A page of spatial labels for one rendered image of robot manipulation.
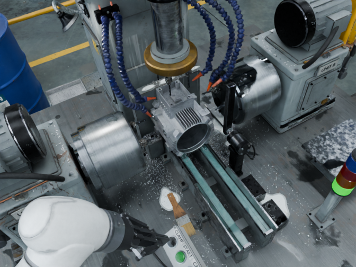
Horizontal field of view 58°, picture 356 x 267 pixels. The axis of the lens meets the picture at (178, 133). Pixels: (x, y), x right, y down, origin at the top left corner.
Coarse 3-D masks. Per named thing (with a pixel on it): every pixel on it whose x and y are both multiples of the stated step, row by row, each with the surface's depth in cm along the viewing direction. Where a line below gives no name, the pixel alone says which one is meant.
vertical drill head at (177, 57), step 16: (160, 16) 92; (176, 16) 93; (160, 32) 97; (176, 32) 97; (160, 48) 102; (176, 48) 101; (192, 48) 107; (160, 64) 103; (176, 64) 103; (192, 64) 104
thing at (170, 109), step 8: (176, 80) 126; (160, 88) 124; (168, 88) 127; (176, 88) 127; (184, 88) 123; (160, 96) 123; (168, 96) 125; (176, 96) 122; (184, 96) 124; (192, 96) 120; (160, 104) 127; (168, 104) 118; (176, 104) 118; (184, 104) 120; (192, 104) 122; (168, 112) 121; (176, 112) 121
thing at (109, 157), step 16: (112, 112) 119; (80, 128) 112; (96, 128) 110; (112, 128) 110; (128, 128) 110; (80, 144) 108; (96, 144) 107; (112, 144) 108; (128, 144) 109; (144, 144) 117; (80, 160) 112; (96, 160) 106; (112, 160) 108; (128, 160) 110; (144, 160) 113; (96, 176) 109; (112, 176) 110; (128, 176) 116
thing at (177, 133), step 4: (156, 100) 128; (152, 104) 128; (156, 104) 127; (204, 116) 120; (204, 120) 120; (208, 120) 120; (176, 132) 117; (180, 132) 117; (176, 136) 117; (208, 140) 130; (180, 156) 128
